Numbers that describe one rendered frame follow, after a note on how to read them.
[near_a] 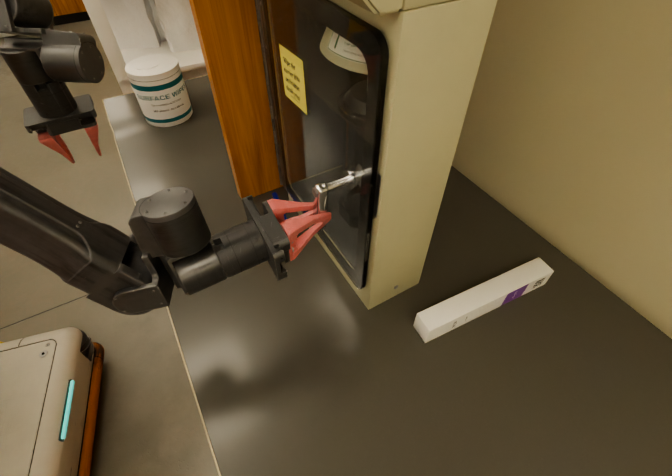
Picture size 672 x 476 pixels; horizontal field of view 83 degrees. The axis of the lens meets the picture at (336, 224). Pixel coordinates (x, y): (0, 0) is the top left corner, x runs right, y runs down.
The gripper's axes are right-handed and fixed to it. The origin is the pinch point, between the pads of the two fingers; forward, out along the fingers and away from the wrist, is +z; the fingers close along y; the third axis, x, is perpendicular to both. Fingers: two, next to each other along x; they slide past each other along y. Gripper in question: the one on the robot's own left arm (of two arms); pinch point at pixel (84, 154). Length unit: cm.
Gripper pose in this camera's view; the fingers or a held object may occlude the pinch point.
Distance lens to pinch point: 84.8
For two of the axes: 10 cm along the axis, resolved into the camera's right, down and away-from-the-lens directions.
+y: 8.6, -3.7, 3.4
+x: -5.0, -6.3, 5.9
